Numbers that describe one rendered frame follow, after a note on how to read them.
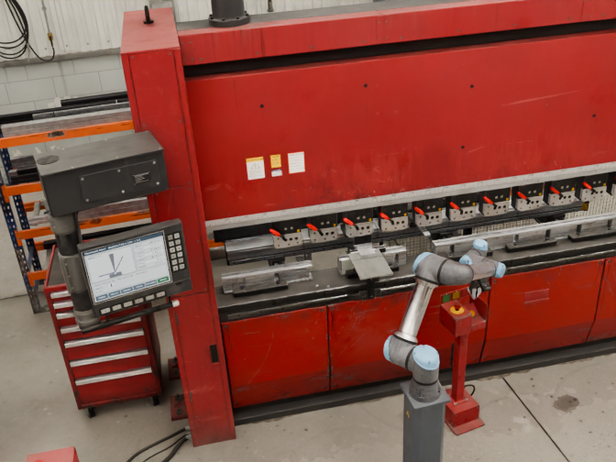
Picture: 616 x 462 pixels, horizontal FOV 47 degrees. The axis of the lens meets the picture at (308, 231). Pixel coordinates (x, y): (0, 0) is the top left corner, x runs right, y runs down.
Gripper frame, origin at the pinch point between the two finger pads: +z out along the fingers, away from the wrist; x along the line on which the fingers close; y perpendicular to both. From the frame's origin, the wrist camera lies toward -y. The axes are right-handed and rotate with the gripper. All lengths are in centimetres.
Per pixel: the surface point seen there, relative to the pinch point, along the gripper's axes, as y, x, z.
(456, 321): -5.7, 14.5, 6.6
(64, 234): 34, 194, -76
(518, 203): 30, -45, -31
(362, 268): 33, 51, -13
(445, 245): 38.0, -4.2, -9.3
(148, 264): 23, 164, -58
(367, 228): 47, 42, -28
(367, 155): 51, 41, -71
